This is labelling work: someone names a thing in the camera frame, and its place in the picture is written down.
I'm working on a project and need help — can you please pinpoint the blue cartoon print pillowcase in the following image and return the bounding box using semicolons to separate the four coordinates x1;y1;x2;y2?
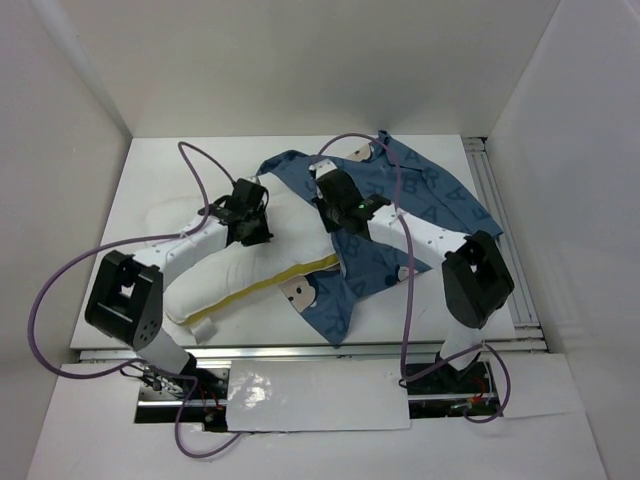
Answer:
259;131;502;345

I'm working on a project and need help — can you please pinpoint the white pillow with yellow edge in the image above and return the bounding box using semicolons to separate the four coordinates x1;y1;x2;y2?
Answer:
145;173;339;341

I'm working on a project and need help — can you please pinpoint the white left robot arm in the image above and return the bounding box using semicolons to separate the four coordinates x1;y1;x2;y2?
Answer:
84;179;272;399

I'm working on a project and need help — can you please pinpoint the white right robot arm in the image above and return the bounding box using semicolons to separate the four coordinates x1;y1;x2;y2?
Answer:
309;160;514;392

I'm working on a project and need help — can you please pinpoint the white cover sheet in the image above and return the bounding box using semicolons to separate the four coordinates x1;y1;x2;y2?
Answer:
225;359;411;433

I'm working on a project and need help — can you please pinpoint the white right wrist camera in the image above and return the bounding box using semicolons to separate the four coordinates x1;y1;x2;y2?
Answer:
309;159;337;179

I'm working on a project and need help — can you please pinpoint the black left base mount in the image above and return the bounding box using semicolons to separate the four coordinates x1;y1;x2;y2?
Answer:
120;364;230;433

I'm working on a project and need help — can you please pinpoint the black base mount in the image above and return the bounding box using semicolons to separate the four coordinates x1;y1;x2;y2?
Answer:
398;361;501;420
120;364;230;433

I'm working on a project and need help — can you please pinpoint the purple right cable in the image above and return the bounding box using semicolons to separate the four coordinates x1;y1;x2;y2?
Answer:
317;131;511;422

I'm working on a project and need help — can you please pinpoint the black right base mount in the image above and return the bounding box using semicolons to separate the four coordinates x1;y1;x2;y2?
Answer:
398;361;501;420

